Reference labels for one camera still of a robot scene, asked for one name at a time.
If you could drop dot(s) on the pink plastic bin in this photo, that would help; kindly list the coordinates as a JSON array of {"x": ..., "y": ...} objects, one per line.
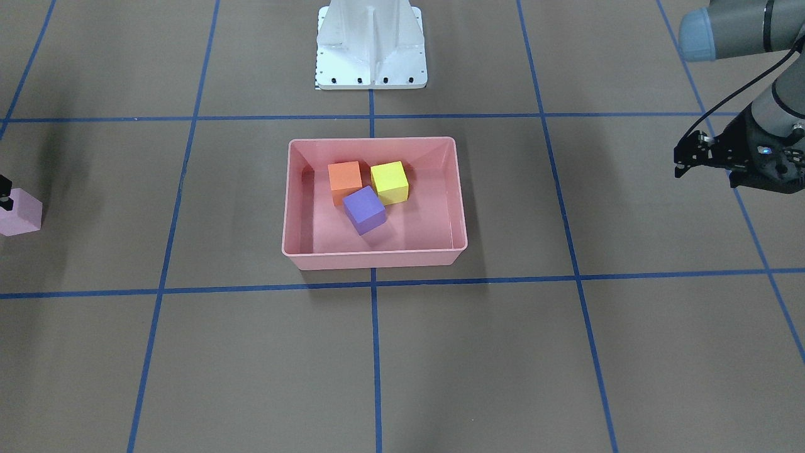
[{"x": 427, "y": 229}]

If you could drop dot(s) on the light pink foam block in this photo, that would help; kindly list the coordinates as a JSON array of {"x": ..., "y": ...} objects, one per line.
[{"x": 24, "y": 217}]

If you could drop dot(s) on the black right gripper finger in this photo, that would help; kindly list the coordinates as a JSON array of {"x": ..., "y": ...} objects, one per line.
[{"x": 6, "y": 186}]

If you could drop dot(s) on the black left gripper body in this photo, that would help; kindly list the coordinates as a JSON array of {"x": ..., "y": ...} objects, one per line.
[{"x": 739, "y": 139}]

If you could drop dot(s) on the yellow foam block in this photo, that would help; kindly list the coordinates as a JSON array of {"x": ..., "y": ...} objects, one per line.
[{"x": 390, "y": 182}]

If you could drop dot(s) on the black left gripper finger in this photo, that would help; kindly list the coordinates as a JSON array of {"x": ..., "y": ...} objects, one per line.
[{"x": 695, "y": 149}]

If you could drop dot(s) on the purple foam block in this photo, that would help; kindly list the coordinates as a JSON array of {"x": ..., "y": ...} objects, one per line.
[{"x": 365, "y": 210}]

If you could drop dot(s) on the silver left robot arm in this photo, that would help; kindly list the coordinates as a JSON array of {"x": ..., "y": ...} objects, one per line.
[{"x": 730, "y": 29}]

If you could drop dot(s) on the orange foam block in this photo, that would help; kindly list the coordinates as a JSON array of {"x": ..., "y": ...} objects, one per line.
[{"x": 345, "y": 179}]

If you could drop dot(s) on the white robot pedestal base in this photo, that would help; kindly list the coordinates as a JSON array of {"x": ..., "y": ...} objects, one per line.
[{"x": 370, "y": 45}]

